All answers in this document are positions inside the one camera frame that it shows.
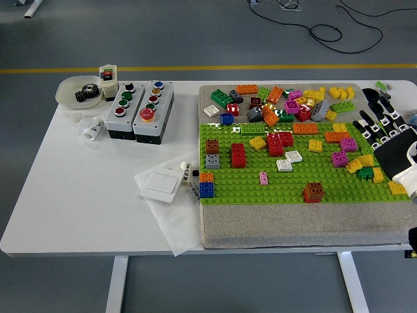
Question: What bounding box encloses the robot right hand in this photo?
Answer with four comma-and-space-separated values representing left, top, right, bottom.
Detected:
352, 94, 417, 205

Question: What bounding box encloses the green toy baseplate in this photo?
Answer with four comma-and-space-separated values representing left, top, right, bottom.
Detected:
197, 120, 417, 205

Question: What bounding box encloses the dark green square brick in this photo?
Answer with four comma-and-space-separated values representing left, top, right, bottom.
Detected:
357, 166, 375, 181

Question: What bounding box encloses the orange long brick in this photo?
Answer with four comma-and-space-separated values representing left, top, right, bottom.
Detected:
324, 131, 351, 144
266, 86, 285, 104
235, 83, 259, 96
261, 106, 280, 128
292, 122, 319, 135

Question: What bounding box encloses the lime green long brick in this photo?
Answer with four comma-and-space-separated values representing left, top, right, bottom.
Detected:
330, 100, 357, 114
240, 123, 267, 136

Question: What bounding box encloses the grey long brick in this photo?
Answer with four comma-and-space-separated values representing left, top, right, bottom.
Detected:
311, 99, 330, 123

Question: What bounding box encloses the dark green long brick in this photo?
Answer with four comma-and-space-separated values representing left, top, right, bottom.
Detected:
275, 110, 297, 123
210, 89, 235, 109

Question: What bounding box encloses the red long brick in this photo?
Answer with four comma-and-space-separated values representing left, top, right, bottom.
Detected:
230, 142, 248, 169
266, 132, 284, 157

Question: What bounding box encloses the grey-brown mat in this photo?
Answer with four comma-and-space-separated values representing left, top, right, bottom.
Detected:
197, 83, 417, 251

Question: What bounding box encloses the white printed tube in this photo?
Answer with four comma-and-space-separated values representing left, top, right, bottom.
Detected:
187, 184, 201, 204

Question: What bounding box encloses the white labelled tube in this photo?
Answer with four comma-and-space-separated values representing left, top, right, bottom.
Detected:
178, 160, 194, 188

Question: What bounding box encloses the white tissue paper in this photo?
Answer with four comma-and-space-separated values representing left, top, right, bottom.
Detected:
133, 158, 205, 257

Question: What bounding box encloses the emergency stop control box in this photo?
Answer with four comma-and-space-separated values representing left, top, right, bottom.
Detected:
132, 80, 175, 145

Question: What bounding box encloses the four-button control box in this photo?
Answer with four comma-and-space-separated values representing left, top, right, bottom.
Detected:
104, 82, 145, 141

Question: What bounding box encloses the white pipe fitting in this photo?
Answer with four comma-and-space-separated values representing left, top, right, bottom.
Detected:
78, 115, 106, 142

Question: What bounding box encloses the black metal gear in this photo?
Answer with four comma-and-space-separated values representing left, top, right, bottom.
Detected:
74, 89, 94, 104
83, 83, 101, 98

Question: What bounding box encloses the white plastic bowl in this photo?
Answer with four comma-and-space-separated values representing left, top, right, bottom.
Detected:
55, 75, 105, 111

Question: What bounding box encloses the distant white table leg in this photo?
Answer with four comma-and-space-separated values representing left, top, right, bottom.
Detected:
14, 0, 43, 19

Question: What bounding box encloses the looping black floor cable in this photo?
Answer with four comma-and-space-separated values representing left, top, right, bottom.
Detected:
249, 1, 384, 55

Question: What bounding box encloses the thin black floor cable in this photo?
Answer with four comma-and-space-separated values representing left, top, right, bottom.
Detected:
338, 0, 417, 18

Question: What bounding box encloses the white floor cable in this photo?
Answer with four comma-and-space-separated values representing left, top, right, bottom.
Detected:
279, 0, 304, 12

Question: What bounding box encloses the white wall switch plate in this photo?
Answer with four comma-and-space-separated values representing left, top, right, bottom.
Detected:
139, 170, 184, 204

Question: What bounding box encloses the small cream switch box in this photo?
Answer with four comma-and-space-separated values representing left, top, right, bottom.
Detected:
98, 64, 119, 102

